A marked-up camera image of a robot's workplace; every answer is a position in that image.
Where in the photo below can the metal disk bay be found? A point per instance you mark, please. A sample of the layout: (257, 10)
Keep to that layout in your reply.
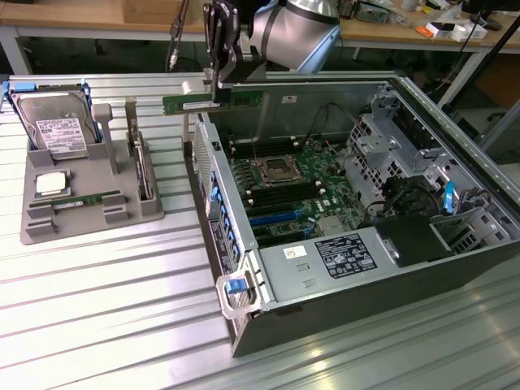
(386, 154)

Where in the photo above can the silver CPU chip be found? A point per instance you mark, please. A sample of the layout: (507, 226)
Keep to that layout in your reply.
(50, 183)

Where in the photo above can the grey parts rack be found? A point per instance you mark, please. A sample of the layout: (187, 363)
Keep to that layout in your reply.
(122, 183)

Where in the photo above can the silver power supply unit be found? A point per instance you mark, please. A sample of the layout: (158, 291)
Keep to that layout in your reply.
(284, 276)

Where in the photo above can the silver chipset heatsink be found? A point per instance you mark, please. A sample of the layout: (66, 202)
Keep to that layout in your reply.
(331, 225)

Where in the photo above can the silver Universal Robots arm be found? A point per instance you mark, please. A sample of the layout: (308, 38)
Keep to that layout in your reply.
(292, 32)

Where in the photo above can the black expansion slot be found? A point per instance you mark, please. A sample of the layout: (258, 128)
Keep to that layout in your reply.
(284, 236)

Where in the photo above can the black tripod pole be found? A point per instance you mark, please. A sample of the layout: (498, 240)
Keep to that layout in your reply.
(497, 48)

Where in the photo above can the wooden desk with white frame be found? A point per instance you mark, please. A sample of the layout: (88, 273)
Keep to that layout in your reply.
(386, 30)
(61, 16)

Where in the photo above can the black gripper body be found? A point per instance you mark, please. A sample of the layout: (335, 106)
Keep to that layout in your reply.
(223, 24)

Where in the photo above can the black plastic shroud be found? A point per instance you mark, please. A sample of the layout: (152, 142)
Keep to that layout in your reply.
(414, 239)

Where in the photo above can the blue disk bay clip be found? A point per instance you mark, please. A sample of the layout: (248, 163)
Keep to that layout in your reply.
(449, 199)

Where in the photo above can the white flat box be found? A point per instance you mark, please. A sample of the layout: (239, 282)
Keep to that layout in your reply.
(471, 32)

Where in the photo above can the open black PC case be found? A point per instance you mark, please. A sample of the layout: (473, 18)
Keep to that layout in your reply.
(365, 308)

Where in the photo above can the green RAM stick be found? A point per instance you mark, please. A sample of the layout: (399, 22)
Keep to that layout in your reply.
(77, 202)
(191, 105)

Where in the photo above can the hard disk drive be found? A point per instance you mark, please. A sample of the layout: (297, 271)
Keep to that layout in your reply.
(24, 86)

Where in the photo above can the green motherboard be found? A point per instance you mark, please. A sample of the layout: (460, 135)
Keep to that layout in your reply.
(337, 183)

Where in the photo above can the blue case latch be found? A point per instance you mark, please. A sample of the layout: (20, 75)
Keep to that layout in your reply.
(235, 286)

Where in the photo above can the silver hard disk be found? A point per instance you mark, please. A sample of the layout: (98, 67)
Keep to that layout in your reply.
(53, 122)

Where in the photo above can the CPU socket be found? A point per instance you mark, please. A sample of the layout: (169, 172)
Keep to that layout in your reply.
(280, 168)

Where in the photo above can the graphics card with metal bracket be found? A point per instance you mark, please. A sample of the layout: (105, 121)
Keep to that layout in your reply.
(140, 162)

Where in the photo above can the orange and white small box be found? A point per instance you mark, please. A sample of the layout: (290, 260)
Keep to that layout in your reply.
(430, 30)

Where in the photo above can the blue expansion slot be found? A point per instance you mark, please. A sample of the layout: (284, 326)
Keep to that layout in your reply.
(276, 219)

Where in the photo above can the brown cardboard box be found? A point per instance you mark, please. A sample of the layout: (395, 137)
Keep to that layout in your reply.
(154, 10)

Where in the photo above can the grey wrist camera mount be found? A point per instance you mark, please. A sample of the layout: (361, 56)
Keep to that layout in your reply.
(248, 69)

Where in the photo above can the grey metal device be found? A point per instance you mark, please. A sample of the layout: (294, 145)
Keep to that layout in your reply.
(373, 14)

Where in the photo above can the black computer mouse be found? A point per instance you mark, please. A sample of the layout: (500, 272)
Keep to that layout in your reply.
(495, 24)

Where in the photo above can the thin metal locking lever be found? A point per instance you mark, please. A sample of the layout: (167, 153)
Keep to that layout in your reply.
(254, 150)

